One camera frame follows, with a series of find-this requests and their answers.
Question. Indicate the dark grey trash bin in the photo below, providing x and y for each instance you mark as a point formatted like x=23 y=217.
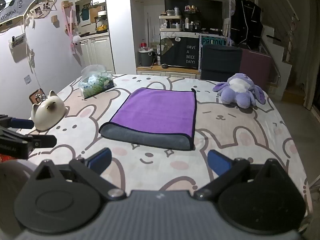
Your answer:
x=146 y=58

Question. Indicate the maroon padded panel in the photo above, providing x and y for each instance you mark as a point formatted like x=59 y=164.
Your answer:
x=256 y=65

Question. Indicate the blue lettered sign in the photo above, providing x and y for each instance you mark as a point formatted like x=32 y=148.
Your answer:
x=212 y=41

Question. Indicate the white cat-shaped ceramic jar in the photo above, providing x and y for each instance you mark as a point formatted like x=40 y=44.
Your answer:
x=48 y=111

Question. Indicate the purple and grey towel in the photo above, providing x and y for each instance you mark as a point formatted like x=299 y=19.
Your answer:
x=160 y=112

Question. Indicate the plastic tissue pack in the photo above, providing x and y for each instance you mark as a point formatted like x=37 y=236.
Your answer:
x=96 y=82

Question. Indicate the white kitchen cabinet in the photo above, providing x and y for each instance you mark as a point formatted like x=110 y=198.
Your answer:
x=96 y=52

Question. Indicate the white storage rack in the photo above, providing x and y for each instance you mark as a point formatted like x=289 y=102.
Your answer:
x=171 y=23

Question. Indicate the brown framed tray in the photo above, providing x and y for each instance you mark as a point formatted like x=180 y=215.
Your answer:
x=34 y=95

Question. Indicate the bunny printed blanket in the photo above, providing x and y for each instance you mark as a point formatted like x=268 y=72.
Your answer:
x=237 y=140

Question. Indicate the dark cosmetics rack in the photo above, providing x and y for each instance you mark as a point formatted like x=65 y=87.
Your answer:
x=192 y=18

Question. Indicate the purple bunny plush toy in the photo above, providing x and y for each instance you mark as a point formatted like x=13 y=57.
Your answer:
x=240 y=91

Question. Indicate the white pompom with pink ribbon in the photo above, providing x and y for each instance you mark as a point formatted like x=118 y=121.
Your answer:
x=76 y=39

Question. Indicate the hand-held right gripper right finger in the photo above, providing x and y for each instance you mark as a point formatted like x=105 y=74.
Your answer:
x=219 y=162

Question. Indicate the staircase with railing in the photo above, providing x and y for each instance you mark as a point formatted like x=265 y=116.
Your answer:
x=287 y=45

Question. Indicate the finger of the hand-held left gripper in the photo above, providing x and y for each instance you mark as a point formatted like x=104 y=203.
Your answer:
x=21 y=123
x=41 y=141

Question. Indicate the black printed cloth cover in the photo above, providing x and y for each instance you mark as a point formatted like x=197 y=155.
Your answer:
x=180 y=52

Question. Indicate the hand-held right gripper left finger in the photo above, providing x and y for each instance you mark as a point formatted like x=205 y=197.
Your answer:
x=100 y=158

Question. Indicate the wall phone holder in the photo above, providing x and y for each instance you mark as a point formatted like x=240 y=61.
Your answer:
x=17 y=40

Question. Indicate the panda wall poster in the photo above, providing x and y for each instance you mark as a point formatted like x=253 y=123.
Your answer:
x=17 y=0

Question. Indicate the black jacket with white trim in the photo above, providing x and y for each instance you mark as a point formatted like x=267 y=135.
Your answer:
x=246 y=25

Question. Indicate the red-capped bottle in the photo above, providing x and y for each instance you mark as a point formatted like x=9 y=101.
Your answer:
x=143 y=46

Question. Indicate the white wall socket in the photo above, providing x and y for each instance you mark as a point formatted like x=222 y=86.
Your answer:
x=27 y=79

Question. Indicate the yellow cooking pot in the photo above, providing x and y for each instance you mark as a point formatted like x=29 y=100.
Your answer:
x=101 y=27

